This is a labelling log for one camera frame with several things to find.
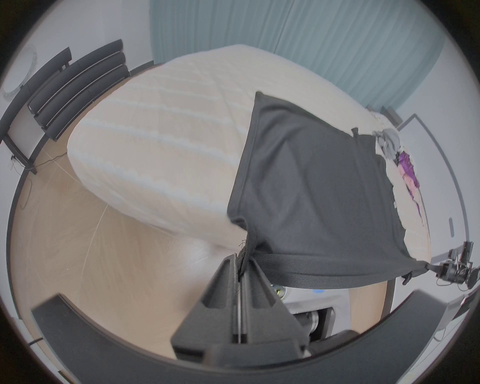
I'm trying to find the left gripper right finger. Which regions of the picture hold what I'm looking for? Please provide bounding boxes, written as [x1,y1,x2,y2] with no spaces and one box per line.
[241,257,311,357]

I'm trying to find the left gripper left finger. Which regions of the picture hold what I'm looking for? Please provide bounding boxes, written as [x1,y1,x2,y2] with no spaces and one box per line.
[170,255,241,362]

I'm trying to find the black T-shirt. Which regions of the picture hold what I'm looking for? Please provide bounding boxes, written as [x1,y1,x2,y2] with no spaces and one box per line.
[227,91,431,289]

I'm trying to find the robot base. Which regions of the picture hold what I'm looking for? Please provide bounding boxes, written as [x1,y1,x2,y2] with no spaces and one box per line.
[272,283,351,342]

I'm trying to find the pile of clothes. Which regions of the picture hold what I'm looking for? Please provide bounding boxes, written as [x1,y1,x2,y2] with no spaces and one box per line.
[394,150,426,222]

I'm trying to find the bed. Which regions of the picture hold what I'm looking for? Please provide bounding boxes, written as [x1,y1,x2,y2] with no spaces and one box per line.
[67,44,469,263]

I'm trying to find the grey garment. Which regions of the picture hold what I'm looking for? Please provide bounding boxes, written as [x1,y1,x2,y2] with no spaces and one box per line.
[374,128,402,160]

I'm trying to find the white printed pillow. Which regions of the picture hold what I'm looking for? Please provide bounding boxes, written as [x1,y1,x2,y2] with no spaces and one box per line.
[365,106,392,132]

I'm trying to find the blue-green curtain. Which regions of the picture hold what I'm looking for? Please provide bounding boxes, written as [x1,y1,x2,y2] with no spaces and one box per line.
[149,0,447,109]

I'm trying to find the round white mirror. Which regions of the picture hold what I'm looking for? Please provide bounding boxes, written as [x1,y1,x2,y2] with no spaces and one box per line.
[2,45,38,96]

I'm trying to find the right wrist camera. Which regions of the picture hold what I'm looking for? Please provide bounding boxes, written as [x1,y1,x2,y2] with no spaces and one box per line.
[448,241,474,265]

